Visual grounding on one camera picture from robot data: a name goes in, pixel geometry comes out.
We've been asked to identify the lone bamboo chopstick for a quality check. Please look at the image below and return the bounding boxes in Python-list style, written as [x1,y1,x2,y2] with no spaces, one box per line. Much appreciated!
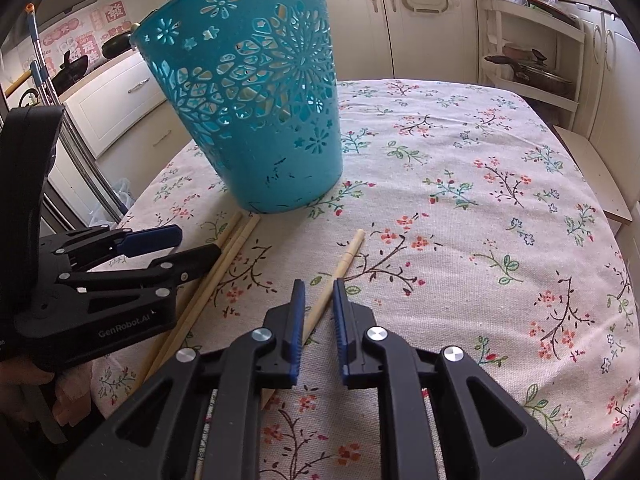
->
[259,227,367,411]

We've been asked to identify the cream kitchen cabinets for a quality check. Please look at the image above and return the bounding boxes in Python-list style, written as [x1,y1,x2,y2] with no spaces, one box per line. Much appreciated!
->
[29,0,640,221]

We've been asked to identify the person's left hand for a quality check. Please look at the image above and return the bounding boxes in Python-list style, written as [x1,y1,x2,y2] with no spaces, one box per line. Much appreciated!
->
[1,358,92,427]

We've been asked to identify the clear plastic bag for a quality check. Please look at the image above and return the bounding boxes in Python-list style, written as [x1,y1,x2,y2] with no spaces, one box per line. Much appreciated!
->
[88,176,136,229]

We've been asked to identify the bamboo chopstick one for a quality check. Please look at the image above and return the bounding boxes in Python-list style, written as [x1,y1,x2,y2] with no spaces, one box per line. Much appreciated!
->
[132,211,243,391]

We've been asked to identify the bamboo chopstick two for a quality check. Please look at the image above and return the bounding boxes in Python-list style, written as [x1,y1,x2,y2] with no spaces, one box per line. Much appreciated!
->
[137,212,243,387]

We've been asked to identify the bamboo chopstick three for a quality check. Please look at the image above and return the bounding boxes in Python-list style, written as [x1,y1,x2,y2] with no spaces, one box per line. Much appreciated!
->
[148,214,260,378]

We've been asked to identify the black frying pan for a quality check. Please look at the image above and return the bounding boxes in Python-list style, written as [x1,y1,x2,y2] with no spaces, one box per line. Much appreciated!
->
[52,50,89,96]

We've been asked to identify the floral tablecloth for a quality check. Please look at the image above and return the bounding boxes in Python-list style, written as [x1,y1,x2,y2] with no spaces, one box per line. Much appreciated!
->
[122,80,639,479]

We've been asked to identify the teal perforated plastic basket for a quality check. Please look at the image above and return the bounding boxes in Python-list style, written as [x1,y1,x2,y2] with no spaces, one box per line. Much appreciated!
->
[130,0,343,214]

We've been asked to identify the wooden board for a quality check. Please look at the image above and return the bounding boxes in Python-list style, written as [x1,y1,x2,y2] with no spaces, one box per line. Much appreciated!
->
[552,126,632,226]

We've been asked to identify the white storage trolley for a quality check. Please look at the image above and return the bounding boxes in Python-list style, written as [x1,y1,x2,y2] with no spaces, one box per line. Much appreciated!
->
[476,0,586,128]

